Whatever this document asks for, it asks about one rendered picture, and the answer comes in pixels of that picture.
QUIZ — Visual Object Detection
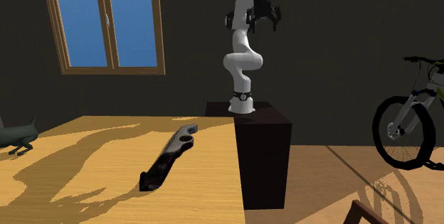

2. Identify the dark green animal figure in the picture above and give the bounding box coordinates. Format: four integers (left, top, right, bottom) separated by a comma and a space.
0, 114, 40, 157

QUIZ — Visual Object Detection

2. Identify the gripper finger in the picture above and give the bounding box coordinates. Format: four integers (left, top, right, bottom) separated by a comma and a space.
245, 7, 259, 35
269, 5, 282, 33

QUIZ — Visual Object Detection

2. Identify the dark robot stand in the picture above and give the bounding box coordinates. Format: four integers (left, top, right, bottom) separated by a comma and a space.
205, 101, 293, 211

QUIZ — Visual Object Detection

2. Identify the white and black bicycle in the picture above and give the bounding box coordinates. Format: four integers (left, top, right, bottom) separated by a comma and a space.
371, 55, 444, 172

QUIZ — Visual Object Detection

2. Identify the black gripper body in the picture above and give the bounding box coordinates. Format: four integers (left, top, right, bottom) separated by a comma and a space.
253, 0, 274, 20

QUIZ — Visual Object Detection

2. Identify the brown wooden frame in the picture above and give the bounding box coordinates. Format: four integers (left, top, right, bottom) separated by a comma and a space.
341, 199, 390, 224

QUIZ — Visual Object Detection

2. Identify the long black and grey tool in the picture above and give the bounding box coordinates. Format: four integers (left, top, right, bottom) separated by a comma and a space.
139, 123, 199, 193

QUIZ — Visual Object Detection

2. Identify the brown framed window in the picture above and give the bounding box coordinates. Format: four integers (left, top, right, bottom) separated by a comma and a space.
40, 0, 167, 76

